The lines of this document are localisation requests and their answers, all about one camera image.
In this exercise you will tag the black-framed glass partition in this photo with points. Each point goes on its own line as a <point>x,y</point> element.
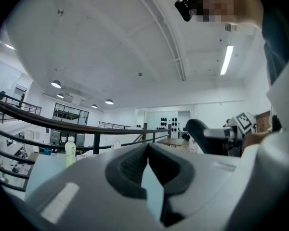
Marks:
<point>71,113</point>

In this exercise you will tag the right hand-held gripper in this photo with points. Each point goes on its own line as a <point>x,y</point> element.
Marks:
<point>244,121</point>

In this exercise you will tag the wooden side table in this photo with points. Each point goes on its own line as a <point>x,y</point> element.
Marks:
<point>171,141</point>

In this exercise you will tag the group of black wall-hung devices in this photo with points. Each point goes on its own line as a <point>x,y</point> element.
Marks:
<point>169,123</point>

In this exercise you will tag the black balcony railing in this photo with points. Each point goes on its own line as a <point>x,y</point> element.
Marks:
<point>115,124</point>
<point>14,102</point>

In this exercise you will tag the white ceiling conduit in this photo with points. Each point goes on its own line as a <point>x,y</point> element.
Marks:
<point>168,32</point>

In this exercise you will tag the small ceiling detector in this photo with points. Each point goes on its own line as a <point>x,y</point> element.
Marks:
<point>60,12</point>
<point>140,74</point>

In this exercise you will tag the black metal railing wooden handrail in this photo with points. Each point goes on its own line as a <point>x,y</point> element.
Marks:
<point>62,126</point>

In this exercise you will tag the round pendant ceiling lamp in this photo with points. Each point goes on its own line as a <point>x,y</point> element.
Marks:
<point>56,83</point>
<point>60,95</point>
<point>109,101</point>
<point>94,106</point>

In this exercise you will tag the pale green drink bottle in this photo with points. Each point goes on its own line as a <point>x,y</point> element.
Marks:
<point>70,150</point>

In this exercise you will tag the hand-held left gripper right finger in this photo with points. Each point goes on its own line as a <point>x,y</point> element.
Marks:
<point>202,177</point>

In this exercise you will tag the black object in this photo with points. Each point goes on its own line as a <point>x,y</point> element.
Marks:
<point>197,131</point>

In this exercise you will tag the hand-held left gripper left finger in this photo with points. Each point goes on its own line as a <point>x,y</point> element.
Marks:
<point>86,189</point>

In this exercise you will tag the long ceiling light tube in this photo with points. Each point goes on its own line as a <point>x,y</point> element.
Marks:
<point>227,60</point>

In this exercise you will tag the person's head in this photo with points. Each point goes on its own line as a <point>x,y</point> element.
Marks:
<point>240,6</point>

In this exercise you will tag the white water bottle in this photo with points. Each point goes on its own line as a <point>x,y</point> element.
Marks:
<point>117,144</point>

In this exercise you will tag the person's black printed top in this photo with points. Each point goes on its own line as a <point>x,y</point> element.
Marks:
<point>279,32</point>

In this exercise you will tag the black head-mounted camera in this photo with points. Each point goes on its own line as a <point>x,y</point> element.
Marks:
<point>184,8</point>

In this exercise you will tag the person's right forearm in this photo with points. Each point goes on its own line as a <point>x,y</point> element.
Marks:
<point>255,139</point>

